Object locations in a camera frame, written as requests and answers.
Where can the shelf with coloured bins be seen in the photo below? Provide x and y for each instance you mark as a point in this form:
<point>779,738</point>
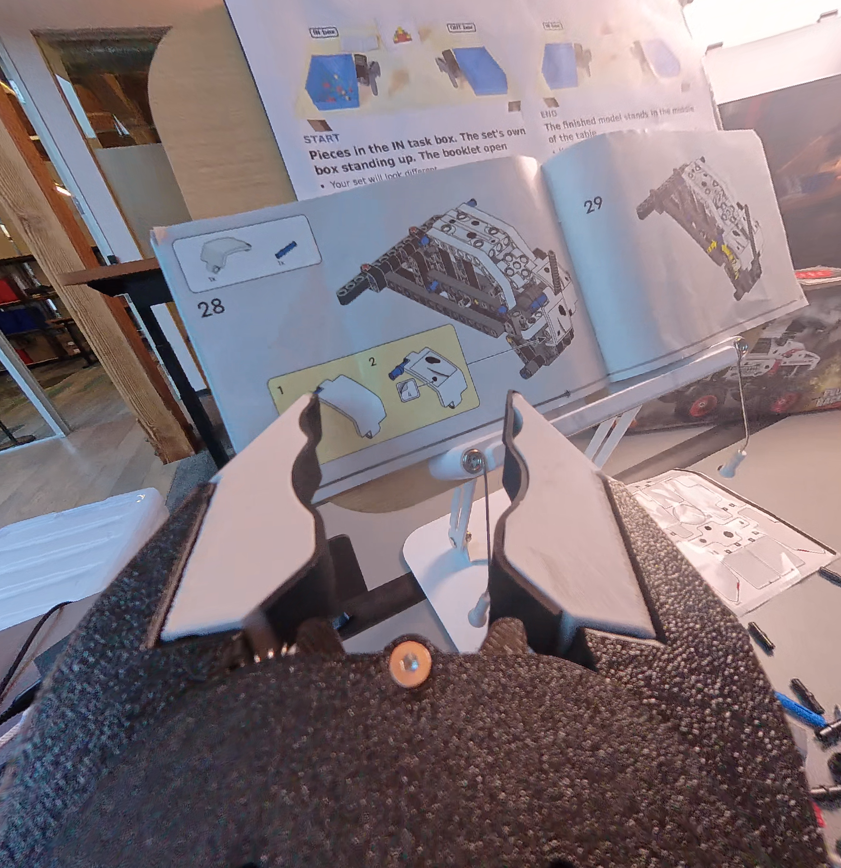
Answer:
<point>7,291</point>

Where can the grey desk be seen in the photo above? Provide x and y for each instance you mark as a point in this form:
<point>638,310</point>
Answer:
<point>786,461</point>

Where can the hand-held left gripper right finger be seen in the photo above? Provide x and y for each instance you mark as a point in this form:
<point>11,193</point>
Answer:
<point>569,536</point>

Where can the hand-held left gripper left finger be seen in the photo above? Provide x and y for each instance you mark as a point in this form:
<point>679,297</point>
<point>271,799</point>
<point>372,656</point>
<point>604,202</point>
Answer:
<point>251,536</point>

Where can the white sticker sheet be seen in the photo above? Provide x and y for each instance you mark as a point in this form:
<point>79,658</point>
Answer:
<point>732,542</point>

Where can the pile of small brick parts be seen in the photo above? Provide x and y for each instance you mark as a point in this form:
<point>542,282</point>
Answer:
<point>834,729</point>

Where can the black connector pin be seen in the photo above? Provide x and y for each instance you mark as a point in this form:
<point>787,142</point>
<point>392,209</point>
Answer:
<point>835,576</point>
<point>761,637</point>

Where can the instruction booklet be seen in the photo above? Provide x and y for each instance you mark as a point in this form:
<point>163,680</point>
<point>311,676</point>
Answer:
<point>393,312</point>

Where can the dark standing table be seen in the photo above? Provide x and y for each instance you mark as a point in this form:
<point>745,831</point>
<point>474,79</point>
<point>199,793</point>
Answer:
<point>122,275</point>

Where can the printed task sheet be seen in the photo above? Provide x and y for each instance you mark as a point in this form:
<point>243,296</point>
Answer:
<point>461,135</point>

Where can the toy truck set box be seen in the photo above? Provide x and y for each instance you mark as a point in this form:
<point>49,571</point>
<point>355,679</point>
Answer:
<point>786,380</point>

